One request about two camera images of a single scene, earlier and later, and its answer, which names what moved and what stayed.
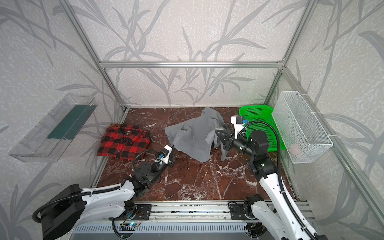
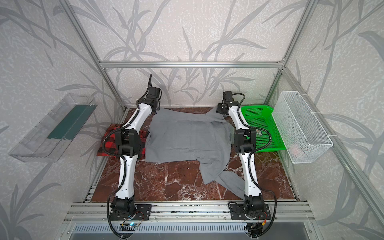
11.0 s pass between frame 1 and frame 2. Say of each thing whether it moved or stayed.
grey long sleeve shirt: moved
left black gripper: moved
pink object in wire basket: stayed
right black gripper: moved
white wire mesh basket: stayed
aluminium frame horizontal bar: stayed
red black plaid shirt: stayed
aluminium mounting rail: stayed
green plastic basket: stayed
